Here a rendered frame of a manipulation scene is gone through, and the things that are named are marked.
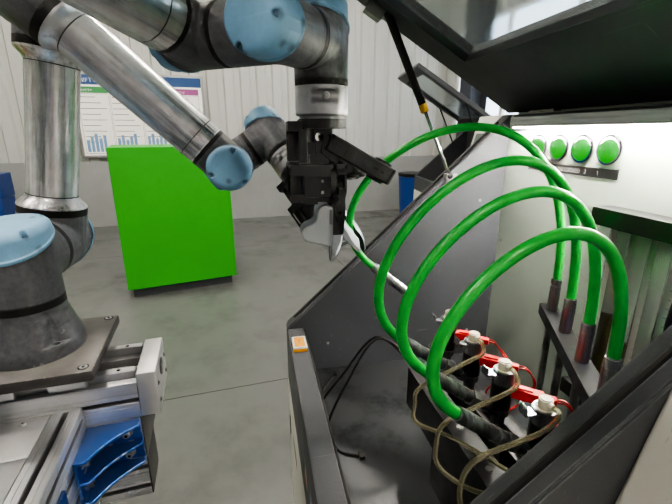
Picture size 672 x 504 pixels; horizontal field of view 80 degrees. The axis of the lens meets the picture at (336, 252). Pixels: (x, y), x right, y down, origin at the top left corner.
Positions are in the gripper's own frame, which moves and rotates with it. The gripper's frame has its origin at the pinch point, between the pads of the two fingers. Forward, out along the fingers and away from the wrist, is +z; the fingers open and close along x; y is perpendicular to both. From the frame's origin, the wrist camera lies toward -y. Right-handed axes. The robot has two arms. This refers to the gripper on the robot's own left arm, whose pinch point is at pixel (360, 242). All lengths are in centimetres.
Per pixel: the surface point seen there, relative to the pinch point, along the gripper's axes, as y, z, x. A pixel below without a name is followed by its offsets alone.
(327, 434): 18.1, 24.0, 15.3
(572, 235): -26.3, 18.5, 25.5
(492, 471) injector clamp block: -1.4, 38.5, 16.0
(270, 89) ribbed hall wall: 126, -400, -488
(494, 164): -25.8, 6.2, 13.7
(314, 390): 21.9, 17.6, 6.4
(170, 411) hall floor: 165, -12, -81
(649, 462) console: -19, 37, 30
